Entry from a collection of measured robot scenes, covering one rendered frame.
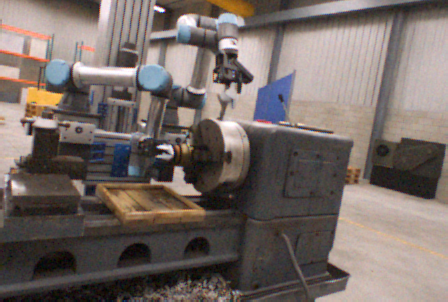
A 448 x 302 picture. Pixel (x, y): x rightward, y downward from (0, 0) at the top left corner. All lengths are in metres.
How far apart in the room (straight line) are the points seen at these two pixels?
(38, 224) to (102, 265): 0.28
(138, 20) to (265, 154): 1.15
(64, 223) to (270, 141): 0.76
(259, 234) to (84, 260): 0.66
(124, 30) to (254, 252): 1.36
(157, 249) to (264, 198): 0.45
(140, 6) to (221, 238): 1.37
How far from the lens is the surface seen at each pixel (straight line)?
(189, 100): 1.86
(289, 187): 1.41
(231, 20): 1.27
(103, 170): 1.77
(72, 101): 1.70
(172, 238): 1.21
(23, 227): 0.97
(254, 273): 1.44
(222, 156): 1.23
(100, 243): 1.12
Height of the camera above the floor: 1.25
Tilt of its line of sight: 3 degrees down
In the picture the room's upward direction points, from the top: 9 degrees clockwise
